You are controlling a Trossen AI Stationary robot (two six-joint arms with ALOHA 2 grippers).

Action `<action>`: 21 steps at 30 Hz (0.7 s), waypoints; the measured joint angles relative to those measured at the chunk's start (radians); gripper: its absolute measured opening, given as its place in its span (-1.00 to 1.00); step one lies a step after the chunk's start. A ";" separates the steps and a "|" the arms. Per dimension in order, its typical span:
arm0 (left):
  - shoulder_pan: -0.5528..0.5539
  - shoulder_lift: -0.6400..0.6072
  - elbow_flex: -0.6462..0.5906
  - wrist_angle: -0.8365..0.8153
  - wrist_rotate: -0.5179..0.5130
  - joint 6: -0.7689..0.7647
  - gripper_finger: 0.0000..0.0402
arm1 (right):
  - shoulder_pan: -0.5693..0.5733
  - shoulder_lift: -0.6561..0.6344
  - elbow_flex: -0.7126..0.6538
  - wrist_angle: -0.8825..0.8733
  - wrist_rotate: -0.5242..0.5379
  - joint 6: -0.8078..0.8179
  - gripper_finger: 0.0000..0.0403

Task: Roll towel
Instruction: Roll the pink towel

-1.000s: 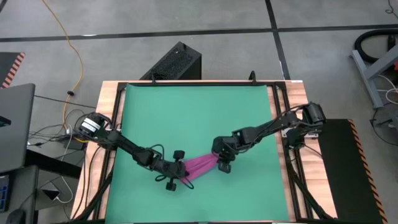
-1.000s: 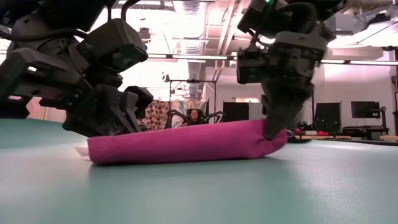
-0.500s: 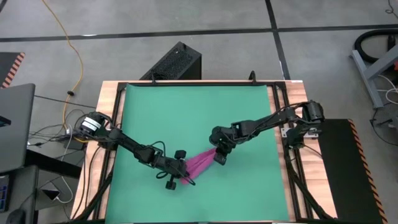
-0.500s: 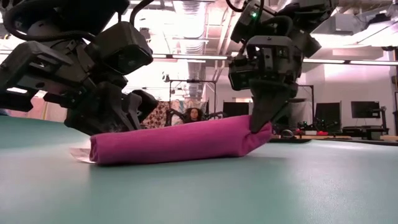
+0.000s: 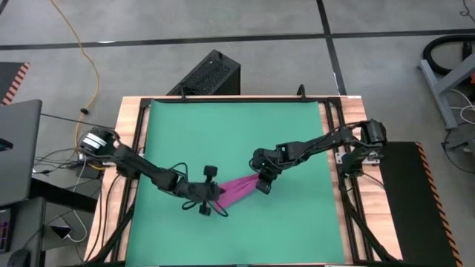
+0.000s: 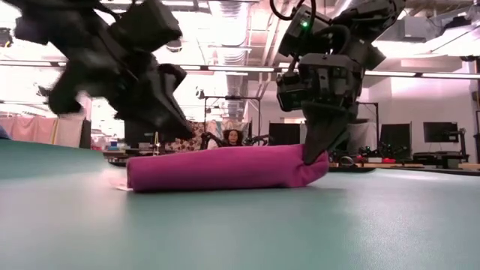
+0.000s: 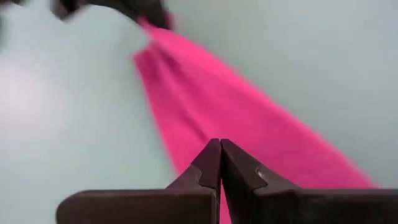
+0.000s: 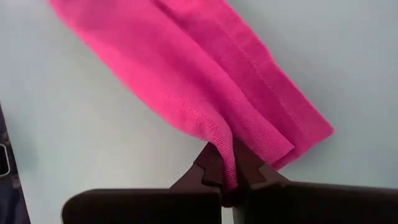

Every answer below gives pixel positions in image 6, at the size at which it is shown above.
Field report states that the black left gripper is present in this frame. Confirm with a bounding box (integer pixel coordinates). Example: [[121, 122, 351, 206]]
[[47, 46, 196, 143]]

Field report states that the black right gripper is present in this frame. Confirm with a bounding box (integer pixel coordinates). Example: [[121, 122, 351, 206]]
[[298, 53, 362, 167]]

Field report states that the magenta towel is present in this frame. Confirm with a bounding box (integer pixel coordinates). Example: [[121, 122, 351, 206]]
[[112, 144, 331, 194]]

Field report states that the black computer monitor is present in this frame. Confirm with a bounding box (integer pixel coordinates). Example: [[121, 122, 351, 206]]
[[379, 122, 413, 161], [124, 119, 158, 149]]

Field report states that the floral patterned cloth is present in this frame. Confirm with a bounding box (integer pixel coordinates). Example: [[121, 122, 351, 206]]
[[179, 120, 206, 151]]

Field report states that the black partition panel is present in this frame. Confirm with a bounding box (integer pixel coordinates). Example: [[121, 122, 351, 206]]
[[268, 122, 302, 146]]

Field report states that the black ceiling dome device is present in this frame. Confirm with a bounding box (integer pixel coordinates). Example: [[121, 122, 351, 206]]
[[166, 38, 184, 53]]

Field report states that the person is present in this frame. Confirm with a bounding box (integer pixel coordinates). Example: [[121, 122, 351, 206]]
[[208, 128, 245, 148]]

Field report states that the distant wooden table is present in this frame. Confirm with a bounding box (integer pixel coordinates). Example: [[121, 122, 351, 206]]
[[328, 160, 427, 170]]

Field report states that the long ceiling light strip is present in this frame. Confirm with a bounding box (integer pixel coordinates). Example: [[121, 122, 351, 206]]
[[0, 59, 480, 80]]

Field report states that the black equipment desk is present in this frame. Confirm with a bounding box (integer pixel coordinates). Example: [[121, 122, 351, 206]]
[[412, 127, 470, 170]]

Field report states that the beige curtain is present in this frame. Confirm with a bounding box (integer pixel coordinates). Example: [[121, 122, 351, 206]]
[[0, 115, 86, 149]]

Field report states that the green table mat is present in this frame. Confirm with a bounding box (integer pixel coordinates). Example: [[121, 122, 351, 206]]
[[0, 139, 480, 270]]

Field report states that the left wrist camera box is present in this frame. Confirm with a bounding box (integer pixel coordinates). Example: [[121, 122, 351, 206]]
[[156, 62, 188, 95]]

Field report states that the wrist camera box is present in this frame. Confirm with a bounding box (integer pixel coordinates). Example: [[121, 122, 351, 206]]
[[275, 70, 313, 113], [156, 62, 188, 95]]

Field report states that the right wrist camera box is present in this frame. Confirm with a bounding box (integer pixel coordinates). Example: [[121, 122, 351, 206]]
[[275, 70, 313, 113]]

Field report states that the ribbed silver air duct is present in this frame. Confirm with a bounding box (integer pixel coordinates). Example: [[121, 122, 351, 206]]
[[208, 0, 251, 119]]

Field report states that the black wall-mounted monitor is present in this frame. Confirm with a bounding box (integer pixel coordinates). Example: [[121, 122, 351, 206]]
[[422, 121, 460, 144]]

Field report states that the grey rectangular air duct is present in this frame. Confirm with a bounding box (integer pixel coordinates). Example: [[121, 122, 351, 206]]
[[378, 16, 440, 42]]

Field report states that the black right camera cable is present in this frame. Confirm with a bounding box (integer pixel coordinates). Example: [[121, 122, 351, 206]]
[[268, 0, 318, 27]]

